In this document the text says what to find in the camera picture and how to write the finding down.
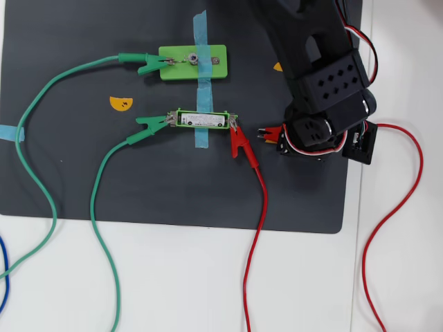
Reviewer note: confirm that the blue masking tape strip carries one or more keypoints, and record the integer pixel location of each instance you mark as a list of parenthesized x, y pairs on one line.
[(201, 34), (204, 98)]

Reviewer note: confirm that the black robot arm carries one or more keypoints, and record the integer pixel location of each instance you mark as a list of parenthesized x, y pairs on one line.
[(287, 34)]

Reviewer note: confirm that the green alligator clip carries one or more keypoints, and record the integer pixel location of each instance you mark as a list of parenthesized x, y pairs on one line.
[(152, 126), (149, 64)]

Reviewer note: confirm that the metal bulb socket strip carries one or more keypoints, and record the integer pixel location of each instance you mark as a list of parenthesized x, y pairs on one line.
[(216, 61)]

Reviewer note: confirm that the small glass light bulb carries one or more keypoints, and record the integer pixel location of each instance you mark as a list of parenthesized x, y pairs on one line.
[(193, 58)]

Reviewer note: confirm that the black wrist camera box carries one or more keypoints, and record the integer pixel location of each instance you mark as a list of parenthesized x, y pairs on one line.
[(361, 148)]

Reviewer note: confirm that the short blue tape piece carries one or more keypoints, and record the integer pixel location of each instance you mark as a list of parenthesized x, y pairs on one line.
[(8, 133)]

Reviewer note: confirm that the white AA battery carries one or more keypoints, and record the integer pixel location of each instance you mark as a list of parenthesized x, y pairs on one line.
[(207, 120)]

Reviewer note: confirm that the green bulb base plate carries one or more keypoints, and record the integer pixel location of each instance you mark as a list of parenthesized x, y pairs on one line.
[(173, 71)]

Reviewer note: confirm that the orange half-round sticker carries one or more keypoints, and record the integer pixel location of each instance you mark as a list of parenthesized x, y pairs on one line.
[(277, 67), (121, 103)]

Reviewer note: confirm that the red alligator clip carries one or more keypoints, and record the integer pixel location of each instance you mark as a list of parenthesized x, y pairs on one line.
[(239, 140), (273, 131)]

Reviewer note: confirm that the dark grey work mat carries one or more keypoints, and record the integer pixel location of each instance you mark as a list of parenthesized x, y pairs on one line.
[(173, 186)]

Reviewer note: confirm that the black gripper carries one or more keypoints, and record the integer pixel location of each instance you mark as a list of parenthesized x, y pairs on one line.
[(284, 146)]

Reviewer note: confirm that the green battery holder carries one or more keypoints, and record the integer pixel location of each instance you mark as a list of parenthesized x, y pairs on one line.
[(178, 111)]

